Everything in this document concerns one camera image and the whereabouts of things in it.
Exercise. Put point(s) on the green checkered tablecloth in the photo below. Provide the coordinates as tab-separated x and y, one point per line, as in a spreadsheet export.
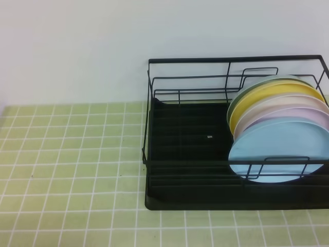
72	175

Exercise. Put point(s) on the black wire dish rack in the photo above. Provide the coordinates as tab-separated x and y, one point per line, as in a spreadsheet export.
188	99

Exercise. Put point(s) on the cream plate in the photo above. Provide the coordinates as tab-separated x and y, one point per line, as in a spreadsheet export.
283	101

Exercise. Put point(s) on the light blue plate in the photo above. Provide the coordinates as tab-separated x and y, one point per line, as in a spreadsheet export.
286	138

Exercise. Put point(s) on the yellow plate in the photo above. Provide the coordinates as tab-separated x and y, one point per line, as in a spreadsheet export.
240	104

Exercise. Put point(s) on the pink plate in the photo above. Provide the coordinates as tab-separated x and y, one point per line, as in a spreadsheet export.
318	116

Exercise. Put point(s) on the green plate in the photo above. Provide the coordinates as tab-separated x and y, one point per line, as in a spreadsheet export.
243	91

